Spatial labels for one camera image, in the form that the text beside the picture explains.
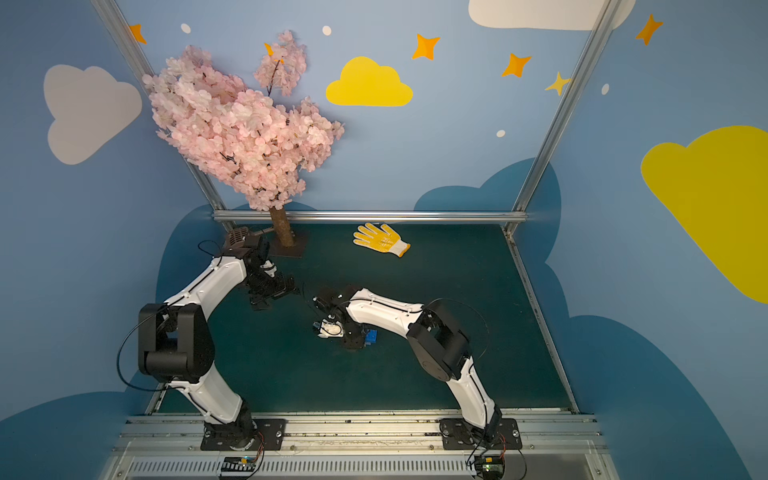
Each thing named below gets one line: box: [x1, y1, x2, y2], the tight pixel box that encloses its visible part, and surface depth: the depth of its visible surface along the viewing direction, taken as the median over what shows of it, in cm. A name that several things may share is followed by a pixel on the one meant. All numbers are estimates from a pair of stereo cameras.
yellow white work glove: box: [353, 222, 411, 257], surface depth 121 cm
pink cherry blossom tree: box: [143, 30, 345, 258], surface depth 77 cm
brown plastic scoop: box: [227, 227, 249, 246], surface depth 118 cm
